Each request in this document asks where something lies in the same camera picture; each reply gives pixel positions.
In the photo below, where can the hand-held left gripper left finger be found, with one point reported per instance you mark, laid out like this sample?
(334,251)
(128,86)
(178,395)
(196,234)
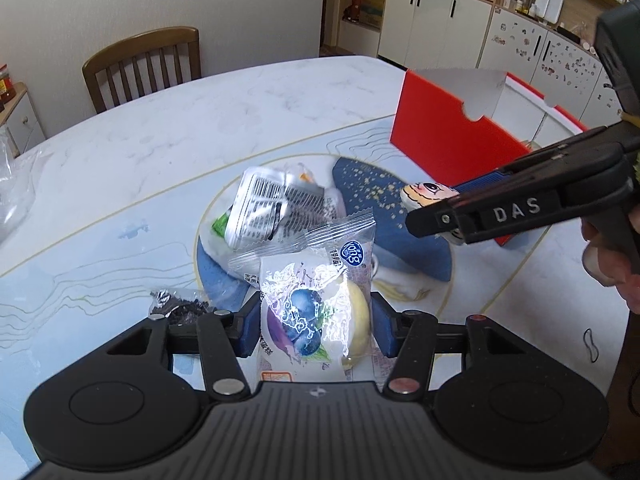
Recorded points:
(250,330)

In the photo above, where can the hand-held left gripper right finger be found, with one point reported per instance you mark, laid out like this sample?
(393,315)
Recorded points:
(382,330)

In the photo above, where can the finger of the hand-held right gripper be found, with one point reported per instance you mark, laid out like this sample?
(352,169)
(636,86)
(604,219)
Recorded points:
(515,207)
(550,155)

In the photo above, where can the blueberry bread packet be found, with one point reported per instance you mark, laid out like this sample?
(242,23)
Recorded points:
(310,310)

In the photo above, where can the black clear packet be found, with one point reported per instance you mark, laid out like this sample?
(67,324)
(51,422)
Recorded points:
(180,307)

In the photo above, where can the red cardboard box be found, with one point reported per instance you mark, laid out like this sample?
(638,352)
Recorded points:
(430,125)

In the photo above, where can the silver foil packet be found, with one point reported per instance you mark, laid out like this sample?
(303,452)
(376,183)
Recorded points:
(260,205)

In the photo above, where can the white marble desktop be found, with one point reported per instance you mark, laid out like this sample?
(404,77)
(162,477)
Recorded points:
(150,160)

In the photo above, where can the person's right hand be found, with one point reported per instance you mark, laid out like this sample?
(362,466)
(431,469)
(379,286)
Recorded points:
(600,260)

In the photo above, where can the white stickered cabinet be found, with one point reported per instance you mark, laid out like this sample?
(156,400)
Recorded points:
(525,50)

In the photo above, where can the black elastic loop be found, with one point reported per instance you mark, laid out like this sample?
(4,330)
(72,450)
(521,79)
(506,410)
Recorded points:
(586,337)

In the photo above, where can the red figurine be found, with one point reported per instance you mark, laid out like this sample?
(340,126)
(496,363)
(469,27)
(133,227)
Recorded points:
(352,7)

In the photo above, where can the clear plastic bag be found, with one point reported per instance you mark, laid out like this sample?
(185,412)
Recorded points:
(15,195)

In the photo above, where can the brown wooden chair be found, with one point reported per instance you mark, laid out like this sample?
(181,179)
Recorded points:
(145,45)

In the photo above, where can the white side cabinet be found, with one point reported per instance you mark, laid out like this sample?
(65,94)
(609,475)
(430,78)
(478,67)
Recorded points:
(25,120)

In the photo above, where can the red lidded jar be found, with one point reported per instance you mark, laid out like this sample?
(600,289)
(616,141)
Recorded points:
(6,82)

